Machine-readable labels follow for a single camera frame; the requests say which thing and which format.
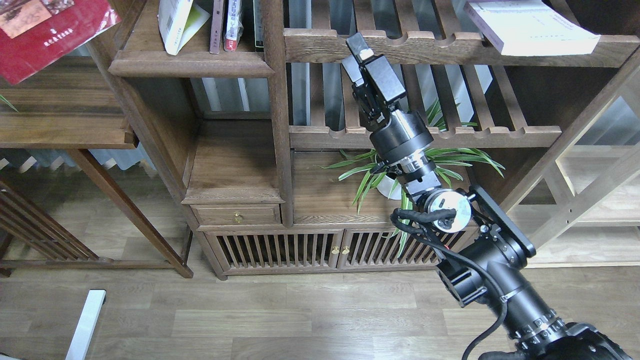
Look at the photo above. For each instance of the yellow green cover book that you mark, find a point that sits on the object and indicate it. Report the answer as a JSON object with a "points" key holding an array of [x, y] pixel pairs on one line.
{"points": [[178, 22]]}

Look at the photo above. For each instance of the dark wooden side table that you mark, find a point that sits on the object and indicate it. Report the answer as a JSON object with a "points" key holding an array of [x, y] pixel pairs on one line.
{"points": [[69, 106]]}

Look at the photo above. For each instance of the green spider plant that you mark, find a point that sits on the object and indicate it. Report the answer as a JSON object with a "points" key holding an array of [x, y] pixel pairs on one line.
{"points": [[442, 157]]}

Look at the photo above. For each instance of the light wooden shelf unit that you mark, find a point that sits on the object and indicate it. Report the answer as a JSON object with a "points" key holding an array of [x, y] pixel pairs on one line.
{"points": [[578, 201]]}

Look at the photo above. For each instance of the dark slatted wooden rack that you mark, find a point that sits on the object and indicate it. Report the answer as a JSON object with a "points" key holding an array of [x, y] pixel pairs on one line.
{"points": [[24, 220]]}

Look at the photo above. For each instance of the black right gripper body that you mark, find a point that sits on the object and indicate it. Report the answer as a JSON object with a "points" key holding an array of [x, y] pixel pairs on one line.
{"points": [[400, 138]]}

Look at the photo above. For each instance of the dark wooden bookshelf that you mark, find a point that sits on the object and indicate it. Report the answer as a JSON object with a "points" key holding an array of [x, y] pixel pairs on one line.
{"points": [[253, 132]]}

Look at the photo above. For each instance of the maroon upright book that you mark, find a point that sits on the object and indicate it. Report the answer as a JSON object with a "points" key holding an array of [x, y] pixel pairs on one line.
{"points": [[218, 15]]}

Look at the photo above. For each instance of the white lavender book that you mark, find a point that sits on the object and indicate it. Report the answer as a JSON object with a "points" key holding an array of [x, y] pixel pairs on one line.
{"points": [[527, 28]]}

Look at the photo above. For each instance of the white plant pot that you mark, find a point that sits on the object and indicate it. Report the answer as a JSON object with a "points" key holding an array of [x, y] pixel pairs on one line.
{"points": [[385, 189]]}

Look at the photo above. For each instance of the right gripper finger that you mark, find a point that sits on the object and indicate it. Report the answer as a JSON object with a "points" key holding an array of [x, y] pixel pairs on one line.
{"points": [[358, 47]]}

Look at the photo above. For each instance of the dark upright book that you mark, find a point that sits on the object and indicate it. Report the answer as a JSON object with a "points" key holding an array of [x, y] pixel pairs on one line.
{"points": [[259, 43]]}

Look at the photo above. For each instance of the red white upright book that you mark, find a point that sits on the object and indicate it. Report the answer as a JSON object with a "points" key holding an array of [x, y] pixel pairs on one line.
{"points": [[234, 27]]}

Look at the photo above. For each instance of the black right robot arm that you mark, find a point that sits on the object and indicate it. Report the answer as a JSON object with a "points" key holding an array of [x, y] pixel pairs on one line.
{"points": [[481, 250]]}

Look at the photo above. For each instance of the red cover book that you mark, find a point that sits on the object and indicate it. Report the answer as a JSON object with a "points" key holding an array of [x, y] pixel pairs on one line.
{"points": [[36, 33]]}

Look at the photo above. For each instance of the white metal leg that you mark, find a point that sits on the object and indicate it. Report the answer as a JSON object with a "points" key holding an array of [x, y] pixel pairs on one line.
{"points": [[87, 322]]}

